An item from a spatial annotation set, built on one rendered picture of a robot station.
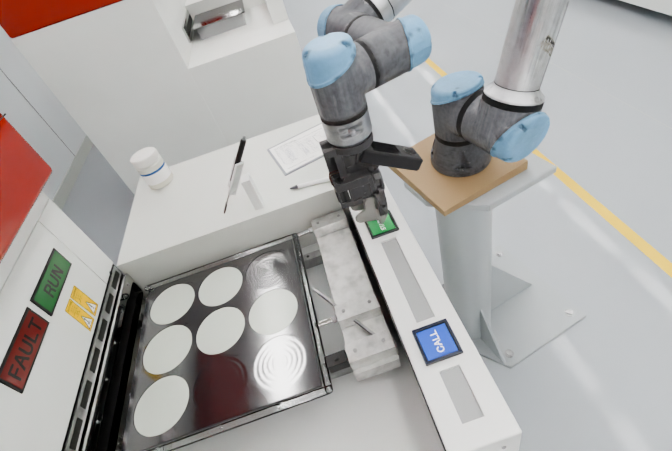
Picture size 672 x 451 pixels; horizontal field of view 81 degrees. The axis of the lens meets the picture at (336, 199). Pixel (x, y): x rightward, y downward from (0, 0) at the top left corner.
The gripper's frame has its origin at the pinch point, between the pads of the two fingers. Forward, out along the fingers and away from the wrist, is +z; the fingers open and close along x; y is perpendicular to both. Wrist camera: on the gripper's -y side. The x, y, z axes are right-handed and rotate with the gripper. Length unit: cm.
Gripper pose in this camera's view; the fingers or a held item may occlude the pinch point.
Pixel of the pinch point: (383, 216)
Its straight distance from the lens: 77.3
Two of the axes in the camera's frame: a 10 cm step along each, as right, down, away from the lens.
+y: -9.4, 3.4, -0.1
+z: 2.5, 7.2, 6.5
